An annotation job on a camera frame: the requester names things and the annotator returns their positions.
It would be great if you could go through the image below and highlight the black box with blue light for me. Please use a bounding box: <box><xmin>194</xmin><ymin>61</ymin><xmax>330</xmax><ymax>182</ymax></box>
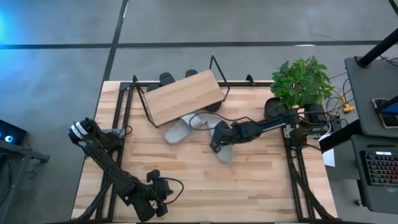
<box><xmin>0</xmin><ymin>119</ymin><xmax>28</xmax><ymax>146</ymax></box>

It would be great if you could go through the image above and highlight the grey rubber slide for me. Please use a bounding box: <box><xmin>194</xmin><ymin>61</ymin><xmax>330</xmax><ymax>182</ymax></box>
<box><xmin>164</xmin><ymin>111</ymin><xmax>210</xmax><ymax>146</ymax></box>
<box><xmin>206</xmin><ymin>114</ymin><xmax>234</xmax><ymax>165</ymax></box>

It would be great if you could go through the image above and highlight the wooden shelf with black frame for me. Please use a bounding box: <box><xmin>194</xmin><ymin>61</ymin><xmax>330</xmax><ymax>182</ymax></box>
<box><xmin>135</xmin><ymin>55</ymin><xmax>231</xmax><ymax>128</ymax></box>

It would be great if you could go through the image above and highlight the black power adapter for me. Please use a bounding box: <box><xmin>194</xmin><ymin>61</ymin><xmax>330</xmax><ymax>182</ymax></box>
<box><xmin>329</xmin><ymin>113</ymin><xmax>342</xmax><ymax>131</ymax></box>

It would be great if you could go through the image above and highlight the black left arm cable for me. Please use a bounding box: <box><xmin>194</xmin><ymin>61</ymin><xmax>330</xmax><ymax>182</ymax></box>
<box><xmin>160</xmin><ymin>176</ymin><xmax>185</xmax><ymax>205</ymax></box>

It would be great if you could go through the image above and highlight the yellow cable with plug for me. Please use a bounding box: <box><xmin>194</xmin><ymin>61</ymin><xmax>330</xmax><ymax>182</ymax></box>
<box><xmin>322</xmin><ymin>88</ymin><xmax>356</xmax><ymax>125</ymax></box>

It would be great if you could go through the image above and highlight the dark grey lower desk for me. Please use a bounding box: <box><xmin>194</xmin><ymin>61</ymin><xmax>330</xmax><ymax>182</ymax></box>
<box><xmin>351</xmin><ymin>134</ymin><xmax>398</xmax><ymax>215</ymax></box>

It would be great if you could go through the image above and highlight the grey desk top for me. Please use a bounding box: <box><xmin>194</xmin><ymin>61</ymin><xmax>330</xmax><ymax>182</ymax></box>
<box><xmin>344</xmin><ymin>55</ymin><xmax>398</xmax><ymax>139</ymax></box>

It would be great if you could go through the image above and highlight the white paper sheet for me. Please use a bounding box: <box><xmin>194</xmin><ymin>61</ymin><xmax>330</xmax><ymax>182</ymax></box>
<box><xmin>321</xmin><ymin>133</ymin><xmax>336</xmax><ymax>168</ymax></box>

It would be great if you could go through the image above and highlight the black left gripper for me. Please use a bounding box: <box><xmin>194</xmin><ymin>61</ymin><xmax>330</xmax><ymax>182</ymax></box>
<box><xmin>146</xmin><ymin>169</ymin><xmax>174</xmax><ymax>218</ymax></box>

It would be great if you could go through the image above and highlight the black plant pot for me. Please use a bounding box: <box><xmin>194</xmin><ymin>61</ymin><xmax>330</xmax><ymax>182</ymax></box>
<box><xmin>263</xmin><ymin>97</ymin><xmax>292</xmax><ymax>121</ymax></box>

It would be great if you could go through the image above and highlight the dark grey equipment stand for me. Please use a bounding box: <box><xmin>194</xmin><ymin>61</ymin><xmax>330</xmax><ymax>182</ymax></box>
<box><xmin>0</xmin><ymin>141</ymin><xmax>50</xmax><ymax>224</ymax></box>

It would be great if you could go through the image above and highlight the thin black cable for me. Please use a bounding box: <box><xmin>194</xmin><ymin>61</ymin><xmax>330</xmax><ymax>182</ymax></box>
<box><xmin>326</xmin><ymin>71</ymin><xmax>348</xmax><ymax>81</ymax></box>

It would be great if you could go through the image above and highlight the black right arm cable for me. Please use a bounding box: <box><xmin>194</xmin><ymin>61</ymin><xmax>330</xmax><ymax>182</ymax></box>
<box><xmin>188</xmin><ymin>110</ymin><xmax>265</xmax><ymax>132</ymax></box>

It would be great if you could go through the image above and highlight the backlit keyboard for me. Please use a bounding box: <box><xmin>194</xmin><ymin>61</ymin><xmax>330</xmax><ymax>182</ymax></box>
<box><xmin>362</xmin><ymin>151</ymin><xmax>398</xmax><ymax>187</ymax></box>

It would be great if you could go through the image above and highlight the smartphone in black case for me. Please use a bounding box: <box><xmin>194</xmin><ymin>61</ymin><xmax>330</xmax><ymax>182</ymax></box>
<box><xmin>371</xmin><ymin>98</ymin><xmax>398</xmax><ymax>130</ymax></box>

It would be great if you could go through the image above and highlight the black diagonal bar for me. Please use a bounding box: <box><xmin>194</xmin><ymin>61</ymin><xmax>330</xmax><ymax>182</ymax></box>
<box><xmin>318</xmin><ymin>119</ymin><xmax>363</xmax><ymax>154</ymax></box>

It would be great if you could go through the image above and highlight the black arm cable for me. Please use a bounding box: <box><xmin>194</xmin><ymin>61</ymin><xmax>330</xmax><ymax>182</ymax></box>
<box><xmin>188</xmin><ymin>110</ymin><xmax>265</xmax><ymax>132</ymax></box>
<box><xmin>160</xmin><ymin>176</ymin><xmax>185</xmax><ymax>205</ymax></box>

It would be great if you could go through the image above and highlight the green leafy plant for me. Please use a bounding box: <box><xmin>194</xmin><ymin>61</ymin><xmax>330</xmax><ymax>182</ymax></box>
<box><xmin>269</xmin><ymin>55</ymin><xmax>336</xmax><ymax>110</ymax></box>

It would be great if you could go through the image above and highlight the black overhead cable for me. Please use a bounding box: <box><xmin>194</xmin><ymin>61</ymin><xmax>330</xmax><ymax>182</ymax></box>
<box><xmin>387</xmin><ymin>0</ymin><xmax>398</xmax><ymax>17</ymax></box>

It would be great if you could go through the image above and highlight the black round pole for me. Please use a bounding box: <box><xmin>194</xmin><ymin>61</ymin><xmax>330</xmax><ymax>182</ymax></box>
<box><xmin>356</xmin><ymin>27</ymin><xmax>398</xmax><ymax>68</ymax></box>

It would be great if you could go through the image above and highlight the black aluminium rig frame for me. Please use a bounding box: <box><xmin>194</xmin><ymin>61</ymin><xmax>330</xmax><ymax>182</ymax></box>
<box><xmin>71</xmin><ymin>74</ymin><xmax>343</xmax><ymax>224</ymax></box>

